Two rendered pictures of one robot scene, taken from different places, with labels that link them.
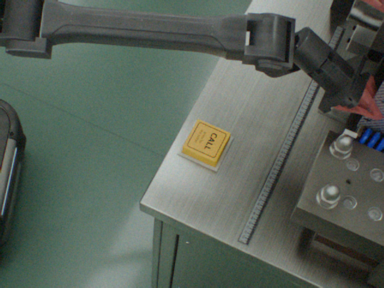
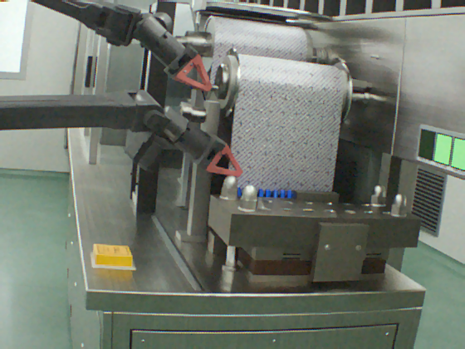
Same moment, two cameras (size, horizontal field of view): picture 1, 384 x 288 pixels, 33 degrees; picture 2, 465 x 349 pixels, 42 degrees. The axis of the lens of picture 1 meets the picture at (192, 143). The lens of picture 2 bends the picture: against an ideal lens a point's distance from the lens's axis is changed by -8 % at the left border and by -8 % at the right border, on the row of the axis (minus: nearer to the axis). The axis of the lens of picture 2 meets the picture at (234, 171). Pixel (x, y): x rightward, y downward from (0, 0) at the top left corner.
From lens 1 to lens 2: 0.98 m
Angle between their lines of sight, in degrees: 59
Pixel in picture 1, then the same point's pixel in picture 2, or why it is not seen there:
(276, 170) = (182, 262)
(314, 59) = (181, 120)
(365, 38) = not seen: hidden behind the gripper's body
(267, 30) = (144, 95)
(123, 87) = not seen: outside the picture
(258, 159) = (162, 261)
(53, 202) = not seen: outside the picture
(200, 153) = (114, 254)
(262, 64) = (152, 113)
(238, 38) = (127, 99)
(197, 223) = (149, 290)
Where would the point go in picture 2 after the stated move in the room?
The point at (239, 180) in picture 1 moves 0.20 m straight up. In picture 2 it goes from (159, 270) to (168, 164)
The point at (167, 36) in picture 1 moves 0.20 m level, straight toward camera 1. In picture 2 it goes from (77, 102) to (130, 113)
